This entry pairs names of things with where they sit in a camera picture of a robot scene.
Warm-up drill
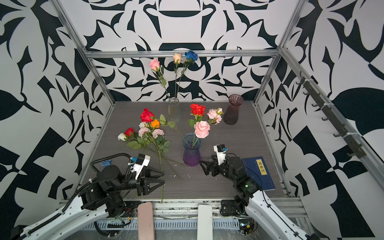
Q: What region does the orange rose stem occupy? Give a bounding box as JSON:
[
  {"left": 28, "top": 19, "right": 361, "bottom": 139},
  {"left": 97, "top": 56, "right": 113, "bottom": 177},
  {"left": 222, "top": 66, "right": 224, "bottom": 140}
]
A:
[{"left": 151, "top": 120, "right": 161, "bottom": 129}]

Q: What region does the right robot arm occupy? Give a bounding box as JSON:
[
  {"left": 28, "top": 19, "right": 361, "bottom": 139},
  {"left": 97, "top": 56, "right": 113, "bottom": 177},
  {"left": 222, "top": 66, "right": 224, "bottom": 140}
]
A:
[{"left": 200, "top": 156, "right": 319, "bottom": 240}]

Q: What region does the small circuit board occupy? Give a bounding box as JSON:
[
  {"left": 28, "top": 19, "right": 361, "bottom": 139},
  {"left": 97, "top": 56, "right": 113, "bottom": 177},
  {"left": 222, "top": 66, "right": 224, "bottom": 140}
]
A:
[{"left": 239, "top": 218, "right": 258, "bottom": 236}]

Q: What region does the blue binder clip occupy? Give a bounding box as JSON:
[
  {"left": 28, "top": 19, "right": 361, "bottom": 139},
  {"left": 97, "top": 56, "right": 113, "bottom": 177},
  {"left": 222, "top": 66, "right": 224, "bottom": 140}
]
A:
[{"left": 101, "top": 160, "right": 112, "bottom": 167}]

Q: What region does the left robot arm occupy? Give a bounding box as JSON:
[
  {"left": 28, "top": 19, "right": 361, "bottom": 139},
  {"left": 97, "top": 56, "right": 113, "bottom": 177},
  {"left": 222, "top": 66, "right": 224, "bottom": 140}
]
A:
[{"left": 11, "top": 153, "right": 165, "bottom": 240}]

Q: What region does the blue book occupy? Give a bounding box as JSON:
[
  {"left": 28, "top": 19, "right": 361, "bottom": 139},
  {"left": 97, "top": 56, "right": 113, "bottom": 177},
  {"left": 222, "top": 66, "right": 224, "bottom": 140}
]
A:
[{"left": 242, "top": 157, "right": 276, "bottom": 191}]

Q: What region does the dark pink glass vase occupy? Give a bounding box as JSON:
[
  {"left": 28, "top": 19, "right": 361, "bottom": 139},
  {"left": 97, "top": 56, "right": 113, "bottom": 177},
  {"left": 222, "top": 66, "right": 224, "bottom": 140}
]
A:
[{"left": 224, "top": 94, "right": 244, "bottom": 125}]

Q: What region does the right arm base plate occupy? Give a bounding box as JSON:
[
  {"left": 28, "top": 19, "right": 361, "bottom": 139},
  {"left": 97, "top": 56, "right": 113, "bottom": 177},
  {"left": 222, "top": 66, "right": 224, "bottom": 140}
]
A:
[{"left": 220, "top": 200, "right": 246, "bottom": 217}]

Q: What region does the clear glass vase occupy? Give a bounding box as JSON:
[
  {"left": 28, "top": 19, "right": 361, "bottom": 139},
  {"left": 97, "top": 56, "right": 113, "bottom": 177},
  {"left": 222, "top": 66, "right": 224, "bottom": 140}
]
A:
[{"left": 168, "top": 97, "right": 181, "bottom": 123}]

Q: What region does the blue rose stem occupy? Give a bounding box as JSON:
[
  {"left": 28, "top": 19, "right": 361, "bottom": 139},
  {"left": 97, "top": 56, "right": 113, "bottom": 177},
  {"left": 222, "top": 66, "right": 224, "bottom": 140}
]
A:
[{"left": 177, "top": 51, "right": 198, "bottom": 98}]

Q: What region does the black wall hook rack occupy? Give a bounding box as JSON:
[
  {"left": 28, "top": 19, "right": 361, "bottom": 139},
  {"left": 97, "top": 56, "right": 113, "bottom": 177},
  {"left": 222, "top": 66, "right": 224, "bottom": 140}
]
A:
[{"left": 297, "top": 73, "right": 367, "bottom": 159}]

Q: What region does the red rose stem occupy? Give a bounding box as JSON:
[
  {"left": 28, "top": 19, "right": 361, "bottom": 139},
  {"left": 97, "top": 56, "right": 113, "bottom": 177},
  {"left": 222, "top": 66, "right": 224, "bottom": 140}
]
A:
[
  {"left": 140, "top": 108, "right": 186, "bottom": 143},
  {"left": 187, "top": 103, "right": 207, "bottom": 148}
]

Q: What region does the cream peach rose stem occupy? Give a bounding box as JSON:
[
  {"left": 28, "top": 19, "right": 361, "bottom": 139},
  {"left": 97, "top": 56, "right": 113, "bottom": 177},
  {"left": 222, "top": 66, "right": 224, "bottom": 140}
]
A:
[{"left": 173, "top": 53, "right": 182, "bottom": 98}]

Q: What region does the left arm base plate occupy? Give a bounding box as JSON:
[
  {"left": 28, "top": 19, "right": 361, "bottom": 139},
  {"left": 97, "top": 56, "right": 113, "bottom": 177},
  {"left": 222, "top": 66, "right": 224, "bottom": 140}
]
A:
[{"left": 118, "top": 201, "right": 142, "bottom": 218}]

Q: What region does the pink rose stem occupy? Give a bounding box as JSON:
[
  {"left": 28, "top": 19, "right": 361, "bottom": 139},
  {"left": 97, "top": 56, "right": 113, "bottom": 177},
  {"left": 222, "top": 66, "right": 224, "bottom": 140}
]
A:
[{"left": 149, "top": 59, "right": 170, "bottom": 98}]

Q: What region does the pink pad on rail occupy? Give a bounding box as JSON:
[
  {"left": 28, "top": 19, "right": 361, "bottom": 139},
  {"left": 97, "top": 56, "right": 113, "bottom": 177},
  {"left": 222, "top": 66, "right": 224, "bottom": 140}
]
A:
[{"left": 138, "top": 202, "right": 155, "bottom": 240}]

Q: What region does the blue purple glass vase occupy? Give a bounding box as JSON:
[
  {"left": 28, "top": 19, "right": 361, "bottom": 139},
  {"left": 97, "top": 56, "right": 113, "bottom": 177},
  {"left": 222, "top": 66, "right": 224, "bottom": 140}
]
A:
[{"left": 183, "top": 133, "right": 202, "bottom": 167}]

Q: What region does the pink spray roses bunch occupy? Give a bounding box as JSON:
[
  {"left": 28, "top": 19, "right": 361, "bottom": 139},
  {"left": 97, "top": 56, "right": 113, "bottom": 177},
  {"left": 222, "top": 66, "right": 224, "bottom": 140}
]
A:
[{"left": 190, "top": 104, "right": 224, "bottom": 148}]

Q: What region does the white pad on rail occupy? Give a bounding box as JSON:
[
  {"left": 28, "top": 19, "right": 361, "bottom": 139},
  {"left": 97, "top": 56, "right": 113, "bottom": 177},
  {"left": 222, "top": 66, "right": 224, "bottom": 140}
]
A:
[{"left": 197, "top": 205, "right": 213, "bottom": 240}]

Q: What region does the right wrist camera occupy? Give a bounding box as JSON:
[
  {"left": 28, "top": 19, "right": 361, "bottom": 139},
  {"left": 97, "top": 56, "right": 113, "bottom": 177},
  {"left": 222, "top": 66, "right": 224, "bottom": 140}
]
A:
[{"left": 214, "top": 144, "right": 228, "bottom": 166}]

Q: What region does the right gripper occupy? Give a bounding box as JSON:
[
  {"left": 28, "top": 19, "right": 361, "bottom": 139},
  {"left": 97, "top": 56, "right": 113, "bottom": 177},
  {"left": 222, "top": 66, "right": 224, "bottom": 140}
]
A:
[{"left": 200, "top": 154, "right": 239, "bottom": 185}]

